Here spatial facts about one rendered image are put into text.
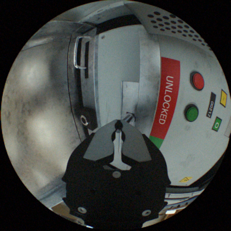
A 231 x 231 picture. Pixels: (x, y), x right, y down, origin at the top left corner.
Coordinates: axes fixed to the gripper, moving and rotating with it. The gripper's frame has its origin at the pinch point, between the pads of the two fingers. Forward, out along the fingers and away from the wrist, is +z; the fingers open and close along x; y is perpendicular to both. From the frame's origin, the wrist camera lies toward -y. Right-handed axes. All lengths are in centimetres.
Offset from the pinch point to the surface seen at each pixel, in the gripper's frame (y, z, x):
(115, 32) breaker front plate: -18.2, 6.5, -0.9
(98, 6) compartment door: -28.6, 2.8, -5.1
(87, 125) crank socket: 6.5, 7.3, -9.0
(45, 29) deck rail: -22.7, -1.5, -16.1
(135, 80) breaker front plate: -6.2, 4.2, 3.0
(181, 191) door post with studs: 35, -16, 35
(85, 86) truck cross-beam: -4.2, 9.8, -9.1
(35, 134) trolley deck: 3.5, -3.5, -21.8
